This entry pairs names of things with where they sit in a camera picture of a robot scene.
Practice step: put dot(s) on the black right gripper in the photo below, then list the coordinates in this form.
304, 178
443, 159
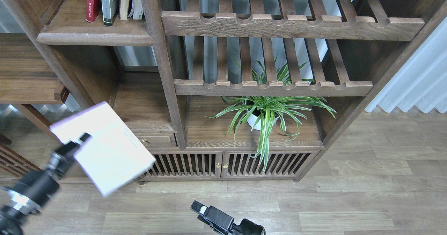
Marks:
222, 224

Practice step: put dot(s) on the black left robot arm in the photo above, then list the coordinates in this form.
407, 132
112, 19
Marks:
11, 220

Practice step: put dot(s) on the red cover book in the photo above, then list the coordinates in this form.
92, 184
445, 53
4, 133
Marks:
92, 10

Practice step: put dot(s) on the green spider plant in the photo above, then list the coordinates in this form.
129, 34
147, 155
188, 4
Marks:
291, 106

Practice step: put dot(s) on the pale lavender book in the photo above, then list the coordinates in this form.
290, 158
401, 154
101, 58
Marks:
112, 156

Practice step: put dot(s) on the white plant pot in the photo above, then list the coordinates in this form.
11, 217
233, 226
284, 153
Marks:
256, 115

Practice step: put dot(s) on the white curtain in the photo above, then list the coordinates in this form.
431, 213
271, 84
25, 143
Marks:
421, 81

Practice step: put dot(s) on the upright books on shelf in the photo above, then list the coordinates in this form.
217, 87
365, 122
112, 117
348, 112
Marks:
130, 9

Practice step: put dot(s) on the dark wooden bookshelf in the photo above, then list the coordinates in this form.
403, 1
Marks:
165, 74

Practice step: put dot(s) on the green and grey book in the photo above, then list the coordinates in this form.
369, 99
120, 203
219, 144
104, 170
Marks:
109, 11

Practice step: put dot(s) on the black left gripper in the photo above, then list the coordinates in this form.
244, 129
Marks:
36, 188

